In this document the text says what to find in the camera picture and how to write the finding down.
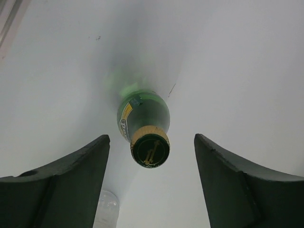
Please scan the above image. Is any green glass bottle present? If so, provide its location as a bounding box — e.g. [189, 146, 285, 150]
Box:
[117, 89, 170, 169]

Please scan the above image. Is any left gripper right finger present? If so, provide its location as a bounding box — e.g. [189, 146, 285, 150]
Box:
[194, 134, 304, 228]

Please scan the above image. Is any blue label bottle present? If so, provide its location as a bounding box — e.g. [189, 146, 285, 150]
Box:
[93, 190, 120, 228]

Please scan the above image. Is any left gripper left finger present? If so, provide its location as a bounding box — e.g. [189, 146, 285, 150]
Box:
[0, 135, 110, 228]

